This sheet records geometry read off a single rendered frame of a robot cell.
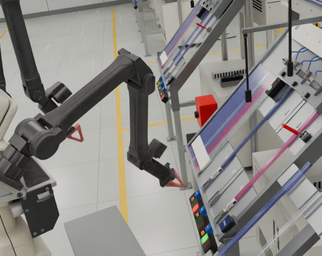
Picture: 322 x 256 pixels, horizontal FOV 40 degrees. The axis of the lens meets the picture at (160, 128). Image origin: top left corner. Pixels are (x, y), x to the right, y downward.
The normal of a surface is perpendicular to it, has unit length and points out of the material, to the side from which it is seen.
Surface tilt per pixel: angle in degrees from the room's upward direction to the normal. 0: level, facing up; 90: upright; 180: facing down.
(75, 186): 0
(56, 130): 26
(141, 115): 107
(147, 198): 0
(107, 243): 0
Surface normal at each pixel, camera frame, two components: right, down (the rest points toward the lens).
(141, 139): 0.69, 0.50
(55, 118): -0.15, -0.61
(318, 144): 0.11, 0.43
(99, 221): -0.13, -0.89
